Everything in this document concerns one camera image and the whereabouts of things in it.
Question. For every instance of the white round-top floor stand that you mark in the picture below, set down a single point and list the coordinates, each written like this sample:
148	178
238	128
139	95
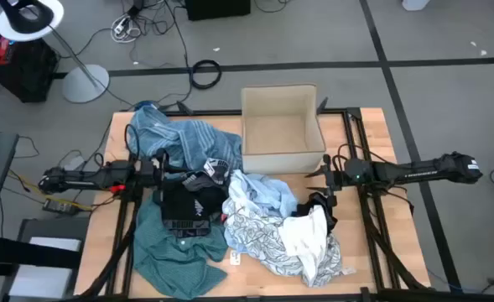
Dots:
85	84

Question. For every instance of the white black leaf-print garment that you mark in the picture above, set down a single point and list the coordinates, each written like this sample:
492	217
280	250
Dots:
255	239

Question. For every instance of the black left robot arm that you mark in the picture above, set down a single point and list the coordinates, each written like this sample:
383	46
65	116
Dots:
83	178

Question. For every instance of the grey printed underwear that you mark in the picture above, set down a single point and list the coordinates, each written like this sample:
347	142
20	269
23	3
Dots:
215	170

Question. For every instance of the red item on crate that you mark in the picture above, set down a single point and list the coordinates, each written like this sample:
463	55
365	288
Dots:
0	48

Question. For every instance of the blue striped cloth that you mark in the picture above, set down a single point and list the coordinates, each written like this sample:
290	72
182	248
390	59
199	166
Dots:
188	142

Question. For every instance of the black box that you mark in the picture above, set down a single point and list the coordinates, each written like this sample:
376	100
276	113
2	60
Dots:
217	8

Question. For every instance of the white floor object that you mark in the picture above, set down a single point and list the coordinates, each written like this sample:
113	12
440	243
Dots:
414	4

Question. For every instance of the white power strip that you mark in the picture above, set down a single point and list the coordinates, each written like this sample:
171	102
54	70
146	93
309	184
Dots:
121	25

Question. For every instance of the open cardboard box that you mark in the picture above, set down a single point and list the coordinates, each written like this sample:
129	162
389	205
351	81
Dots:
280	163

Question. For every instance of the black Puma shorts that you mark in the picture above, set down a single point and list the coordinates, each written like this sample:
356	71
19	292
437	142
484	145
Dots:
183	209

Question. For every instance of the black crate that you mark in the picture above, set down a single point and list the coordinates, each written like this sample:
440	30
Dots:
28	75

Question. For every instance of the teal dotted shirt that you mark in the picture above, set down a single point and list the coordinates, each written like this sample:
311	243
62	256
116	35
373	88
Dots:
171	260

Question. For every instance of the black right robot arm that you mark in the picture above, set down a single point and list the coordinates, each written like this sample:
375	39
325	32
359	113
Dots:
418	171

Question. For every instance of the small white garment tag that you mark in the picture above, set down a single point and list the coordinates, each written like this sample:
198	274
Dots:
349	271

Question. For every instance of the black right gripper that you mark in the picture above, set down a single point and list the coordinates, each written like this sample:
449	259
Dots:
332	178

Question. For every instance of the black power adapter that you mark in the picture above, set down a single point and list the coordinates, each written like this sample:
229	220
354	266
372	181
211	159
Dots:
60	206

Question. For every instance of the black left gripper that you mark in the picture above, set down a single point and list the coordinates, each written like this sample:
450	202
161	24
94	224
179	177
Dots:
150	174

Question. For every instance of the light blue patterned shirt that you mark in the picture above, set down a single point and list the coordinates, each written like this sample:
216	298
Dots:
263	193

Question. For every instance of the handwritten white paper tag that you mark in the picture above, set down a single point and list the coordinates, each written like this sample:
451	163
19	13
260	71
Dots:
235	258

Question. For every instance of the plain white cloth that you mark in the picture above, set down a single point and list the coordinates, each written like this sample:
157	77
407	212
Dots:
305	239

